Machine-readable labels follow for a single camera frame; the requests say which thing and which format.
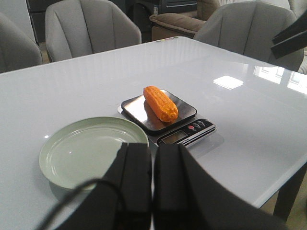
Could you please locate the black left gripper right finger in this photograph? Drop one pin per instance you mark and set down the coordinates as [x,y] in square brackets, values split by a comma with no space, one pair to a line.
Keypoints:
[186,197]

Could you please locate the grey chair left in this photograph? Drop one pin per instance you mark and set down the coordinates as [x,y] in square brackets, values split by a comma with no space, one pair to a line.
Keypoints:
[17,50]

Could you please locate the digital kitchen scale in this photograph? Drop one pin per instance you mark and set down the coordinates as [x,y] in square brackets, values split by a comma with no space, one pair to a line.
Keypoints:
[187,129]

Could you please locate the beige cushion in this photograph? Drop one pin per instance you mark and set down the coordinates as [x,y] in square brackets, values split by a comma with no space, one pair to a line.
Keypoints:
[184,21]

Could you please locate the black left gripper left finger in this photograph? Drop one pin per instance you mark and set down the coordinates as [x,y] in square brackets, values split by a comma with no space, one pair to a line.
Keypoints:
[121,199]

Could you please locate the grey chair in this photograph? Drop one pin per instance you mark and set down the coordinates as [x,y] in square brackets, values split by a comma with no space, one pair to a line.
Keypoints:
[247,28]
[75,28]
[17,50]

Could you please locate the grey chair middle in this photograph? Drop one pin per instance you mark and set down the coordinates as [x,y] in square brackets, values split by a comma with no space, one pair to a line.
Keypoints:
[75,28]

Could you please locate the grey chair right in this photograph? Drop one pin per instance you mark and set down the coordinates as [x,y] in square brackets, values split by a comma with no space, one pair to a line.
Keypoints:
[247,28]

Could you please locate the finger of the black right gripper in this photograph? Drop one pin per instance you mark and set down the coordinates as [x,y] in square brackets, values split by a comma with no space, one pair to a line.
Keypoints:
[291,39]

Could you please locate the green plate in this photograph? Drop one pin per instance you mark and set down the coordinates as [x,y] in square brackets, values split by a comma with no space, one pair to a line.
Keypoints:
[85,149]

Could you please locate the orange corn cob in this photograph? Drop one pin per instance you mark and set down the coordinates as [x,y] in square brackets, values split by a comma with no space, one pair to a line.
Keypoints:
[163,107]

